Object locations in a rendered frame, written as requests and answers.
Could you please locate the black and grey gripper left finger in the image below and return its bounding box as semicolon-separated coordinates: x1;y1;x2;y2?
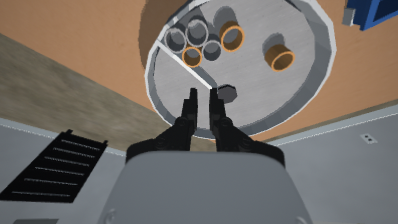
125;88;198;165

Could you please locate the bronze bushing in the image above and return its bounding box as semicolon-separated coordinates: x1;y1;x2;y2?
265;44;295;72
182;42;202;67
219;21;245;52

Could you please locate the grey cylinder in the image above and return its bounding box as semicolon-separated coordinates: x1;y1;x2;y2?
164;23;187;53
185;15;208;47
202;34;223;63

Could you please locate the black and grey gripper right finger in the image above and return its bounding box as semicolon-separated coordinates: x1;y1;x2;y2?
209;88;285;167

